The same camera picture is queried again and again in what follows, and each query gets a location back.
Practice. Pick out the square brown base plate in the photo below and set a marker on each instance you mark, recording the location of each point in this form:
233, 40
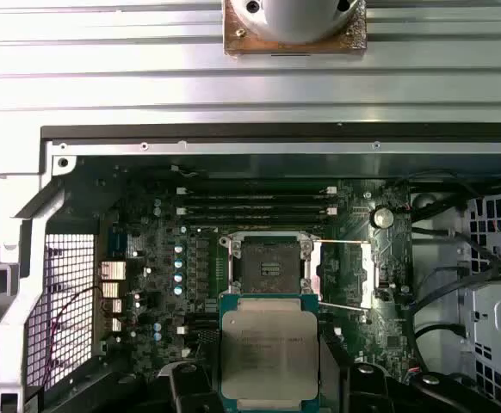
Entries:
233, 43

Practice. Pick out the CPU socket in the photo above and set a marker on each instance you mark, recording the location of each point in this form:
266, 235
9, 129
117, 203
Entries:
267, 262

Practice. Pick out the blue-topped capacitor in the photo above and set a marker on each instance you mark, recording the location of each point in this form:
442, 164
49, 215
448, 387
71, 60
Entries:
177, 290
177, 277
178, 263
178, 249

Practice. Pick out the silver coin battery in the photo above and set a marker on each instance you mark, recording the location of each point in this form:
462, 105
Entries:
382, 217

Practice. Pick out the green motherboard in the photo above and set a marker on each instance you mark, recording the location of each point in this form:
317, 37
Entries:
147, 241

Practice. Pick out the white-clip RAM slot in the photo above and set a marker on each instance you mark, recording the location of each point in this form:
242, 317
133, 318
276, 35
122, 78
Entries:
255, 189
182, 330
255, 211

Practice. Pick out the silver-topped green CPU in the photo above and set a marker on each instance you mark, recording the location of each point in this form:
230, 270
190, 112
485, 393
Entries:
267, 344

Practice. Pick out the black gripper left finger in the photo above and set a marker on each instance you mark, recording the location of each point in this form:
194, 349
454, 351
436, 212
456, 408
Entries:
190, 389

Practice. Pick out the black-clip RAM slot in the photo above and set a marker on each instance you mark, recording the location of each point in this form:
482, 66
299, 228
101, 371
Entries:
255, 220
255, 199

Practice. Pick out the metal rear port block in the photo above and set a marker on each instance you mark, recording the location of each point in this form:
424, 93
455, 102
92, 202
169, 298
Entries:
113, 289
113, 270
113, 306
117, 324

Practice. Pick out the perforated metal drive cage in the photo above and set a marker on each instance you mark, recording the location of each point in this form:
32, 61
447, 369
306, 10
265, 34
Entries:
496, 301

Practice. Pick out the black and silver PC case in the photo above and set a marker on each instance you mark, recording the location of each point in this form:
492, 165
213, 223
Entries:
276, 148

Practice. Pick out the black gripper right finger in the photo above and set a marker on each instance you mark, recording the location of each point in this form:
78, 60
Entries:
362, 391

